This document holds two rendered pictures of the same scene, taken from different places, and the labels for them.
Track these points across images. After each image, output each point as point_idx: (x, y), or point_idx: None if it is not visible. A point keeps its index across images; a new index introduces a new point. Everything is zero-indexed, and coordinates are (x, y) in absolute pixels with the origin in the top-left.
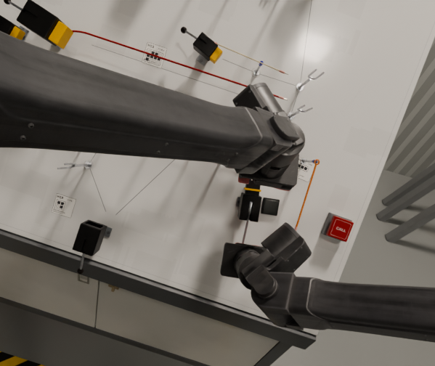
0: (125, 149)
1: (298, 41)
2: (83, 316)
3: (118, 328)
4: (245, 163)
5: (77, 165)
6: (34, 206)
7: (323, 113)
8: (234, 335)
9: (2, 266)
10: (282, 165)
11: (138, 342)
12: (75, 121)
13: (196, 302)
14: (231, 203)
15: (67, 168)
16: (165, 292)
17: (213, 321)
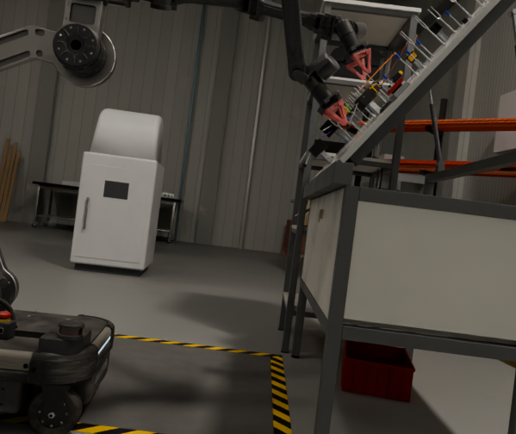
0: (277, 14)
1: (461, 28)
2: (312, 276)
3: (314, 282)
4: (313, 26)
5: (340, 127)
6: (326, 165)
7: (444, 46)
8: (333, 227)
9: (311, 236)
10: (340, 35)
11: (314, 300)
12: (270, 6)
13: (322, 173)
14: (375, 118)
15: (333, 123)
16: (320, 176)
17: (332, 215)
